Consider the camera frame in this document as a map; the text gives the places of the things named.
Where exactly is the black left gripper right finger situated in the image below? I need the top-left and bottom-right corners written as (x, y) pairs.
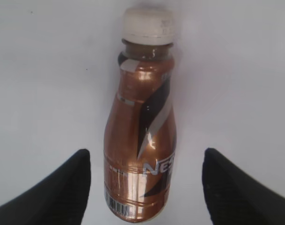
top-left (204, 148), bottom-right (285, 225)

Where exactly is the brown Nescafe coffee bottle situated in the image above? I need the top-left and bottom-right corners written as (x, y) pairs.
top-left (103, 7), bottom-right (176, 223)

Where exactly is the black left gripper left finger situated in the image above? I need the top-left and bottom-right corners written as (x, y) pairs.
top-left (0, 149), bottom-right (90, 225)

